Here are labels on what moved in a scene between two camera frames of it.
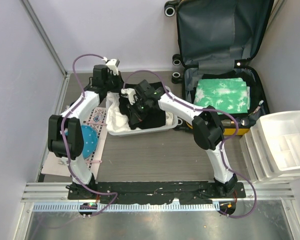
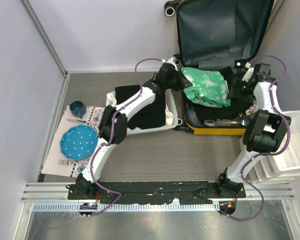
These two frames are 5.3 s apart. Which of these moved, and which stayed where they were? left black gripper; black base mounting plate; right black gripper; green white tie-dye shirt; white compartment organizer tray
Moved: left black gripper; green white tie-dye shirt; right black gripper
Stayed: black base mounting plate; white compartment organizer tray
